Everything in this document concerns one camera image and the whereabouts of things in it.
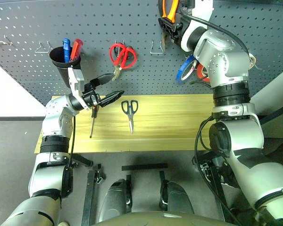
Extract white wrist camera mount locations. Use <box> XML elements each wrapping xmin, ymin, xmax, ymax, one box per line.
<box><xmin>180</xmin><ymin>0</ymin><xmax>214</xmax><ymax>52</ymax></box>
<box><xmin>67</xmin><ymin>67</ymin><xmax>92</xmax><ymax>111</ymax></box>

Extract black orange handled screwdriver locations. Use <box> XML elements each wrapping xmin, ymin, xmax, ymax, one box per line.
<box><xmin>89</xmin><ymin>105</ymin><xmax>100</xmax><ymax>139</ymax></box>

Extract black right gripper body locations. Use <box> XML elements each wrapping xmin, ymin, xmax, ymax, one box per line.
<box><xmin>176</xmin><ymin>0</ymin><xmax>195</xmax><ymax>24</ymax></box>

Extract grey perforated pegboard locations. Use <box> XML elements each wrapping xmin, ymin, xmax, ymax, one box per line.
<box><xmin>0</xmin><ymin>0</ymin><xmax>283</xmax><ymax>107</ymax></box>

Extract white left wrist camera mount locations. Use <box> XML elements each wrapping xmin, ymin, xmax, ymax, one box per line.
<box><xmin>67</xmin><ymin>67</ymin><xmax>92</xmax><ymax>111</ymax></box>

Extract black plastic cup holder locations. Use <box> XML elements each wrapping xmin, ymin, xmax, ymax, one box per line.
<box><xmin>49</xmin><ymin>46</ymin><xmax>83</xmax><ymax>86</ymax></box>

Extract red handled tool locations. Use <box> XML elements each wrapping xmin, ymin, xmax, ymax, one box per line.
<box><xmin>69</xmin><ymin>39</ymin><xmax>83</xmax><ymax>63</ymax></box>

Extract black flat floor bar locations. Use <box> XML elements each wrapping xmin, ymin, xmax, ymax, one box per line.
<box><xmin>121</xmin><ymin>162</ymin><xmax>168</xmax><ymax>172</ymax></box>

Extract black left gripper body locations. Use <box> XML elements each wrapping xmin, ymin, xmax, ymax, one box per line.
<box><xmin>82</xmin><ymin>79</ymin><xmax>102</xmax><ymax>110</ymax></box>

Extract dark robot foot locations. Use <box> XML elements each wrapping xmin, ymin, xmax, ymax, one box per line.
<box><xmin>98</xmin><ymin>178</ymin><xmax>133</xmax><ymax>223</ymax></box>
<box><xmin>158</xmin><ymin>180</ymin><xmax>195</xmax><ymax>215</ymax></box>

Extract olive robot torso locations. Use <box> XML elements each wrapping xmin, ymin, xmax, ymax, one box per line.
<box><xmin>91</xmin><ymin>210</ymin><xmax>230</xmax><ymax>226</ymax></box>

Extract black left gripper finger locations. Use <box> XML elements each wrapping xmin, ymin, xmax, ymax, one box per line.
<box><xmin>99</xmin><ymin>90</ymin><xmax>125</xmax><ymax>108</ymax></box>
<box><xmin>93</xmin><ymin>73</ymin><xmax>115</xmax><ymax>89</ymax></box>

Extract black table bracket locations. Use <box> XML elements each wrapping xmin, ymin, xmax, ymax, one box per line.
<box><xmin>71</xmin><ymin>153</ymin><xmax>94</xmax><ymax>168</ymax></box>

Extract blue tape roll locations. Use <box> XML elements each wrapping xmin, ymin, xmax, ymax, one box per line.
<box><xmin>175</xmin><ymin>55</ymin><xmax>198</xmax><ymax>85</ymax></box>

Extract red handled scissors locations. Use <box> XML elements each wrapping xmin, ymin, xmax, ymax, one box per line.
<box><xmin>109</xmin><ymin>42</ymin><xmax>138</xmax><ymax>82</ymax></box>

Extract dark right robot foot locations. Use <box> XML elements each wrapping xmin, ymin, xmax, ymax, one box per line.
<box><xmin>158</xmin><ymin>180</ymin><xmax>195</xmax><ymax>215</ymax></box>

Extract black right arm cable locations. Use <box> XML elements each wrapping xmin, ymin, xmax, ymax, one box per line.
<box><xmin>193</xmin><ymin>114</ymin><xmax>244</xmax><ymax>226</ymax></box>

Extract black blue handled scissors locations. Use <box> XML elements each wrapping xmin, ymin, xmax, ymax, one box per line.
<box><xmin>121</xmin><ymin>99</ymin><xmax>139</xmax><ymax>135</ymax></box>

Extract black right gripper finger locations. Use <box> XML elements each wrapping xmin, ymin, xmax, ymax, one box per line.
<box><xmin>170</xmin><ymin>23</ymin><xmax>183</xmax><ymax>40</ymax></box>
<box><xmin>158</xmin><ymin>17</ymin><xmax>178</xmax><ymax>32</ymax></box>

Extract blue handled tool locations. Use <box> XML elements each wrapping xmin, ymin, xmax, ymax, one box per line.
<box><xmin>62</xmin><ymin>38</ymin><xmax>73</xmax><ymax>64</ymax></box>

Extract red tape roll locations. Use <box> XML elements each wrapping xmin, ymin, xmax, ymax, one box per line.
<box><xmin>196</xmin><ymin>63</ymin><xmax>212</xmax><ymax>83</ymax></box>

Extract metal table frame leg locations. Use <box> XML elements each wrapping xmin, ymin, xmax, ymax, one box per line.
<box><xmin>81</xmin><ymin>163</ymin><xmax>106</xmax><ymax>226</ymax></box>

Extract beige twine roll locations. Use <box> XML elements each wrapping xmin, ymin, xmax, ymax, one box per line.
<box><xmin>248</xmin><ymin>52</ymin><xmax>263</xmax><ymax>71</ymax></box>

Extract orange handled pliers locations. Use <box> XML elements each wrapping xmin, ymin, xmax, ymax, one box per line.
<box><xmin>160</xmin><ymin>0</ymin><xmax>180</xmax><ymax>51</ymax></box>

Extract dark left robot foot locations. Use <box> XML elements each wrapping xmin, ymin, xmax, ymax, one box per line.
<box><xmin>98</xmin><ymin>178</ymin><xmax>133</xmax><ymax>223</ymax></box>

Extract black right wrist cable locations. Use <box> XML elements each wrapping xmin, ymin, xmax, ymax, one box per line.
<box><xmin>180</xmin><ymin>9</ymin><xmax>251</xmax><ymax>57</ymax></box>

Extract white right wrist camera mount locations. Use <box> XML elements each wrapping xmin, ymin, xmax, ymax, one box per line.
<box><xmin>180</xmin><ymin>0</ymin><xmax>214</xmax><ymax>52</ymax></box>

